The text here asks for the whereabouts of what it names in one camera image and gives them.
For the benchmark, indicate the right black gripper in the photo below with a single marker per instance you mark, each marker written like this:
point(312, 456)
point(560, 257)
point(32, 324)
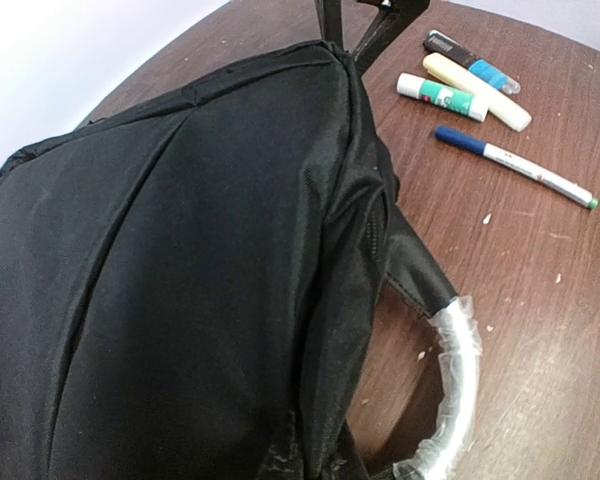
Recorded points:
point(392, 19)

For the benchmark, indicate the white green glue stick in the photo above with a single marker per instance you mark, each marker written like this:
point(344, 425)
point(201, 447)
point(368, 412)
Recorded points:
point(443, 96)

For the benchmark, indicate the black green marker pen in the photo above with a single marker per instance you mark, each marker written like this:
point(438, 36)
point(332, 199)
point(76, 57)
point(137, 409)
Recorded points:
point(518, 164)

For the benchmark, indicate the black student backpack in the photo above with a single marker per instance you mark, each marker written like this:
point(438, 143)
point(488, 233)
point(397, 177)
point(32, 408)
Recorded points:
point(187, 288)

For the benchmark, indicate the blue black marker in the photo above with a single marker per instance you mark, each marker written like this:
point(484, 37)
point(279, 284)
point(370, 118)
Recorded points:
point(475, 64)

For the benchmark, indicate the cream yellow highlighter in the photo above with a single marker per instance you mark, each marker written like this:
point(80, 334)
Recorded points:
point(453, 74)

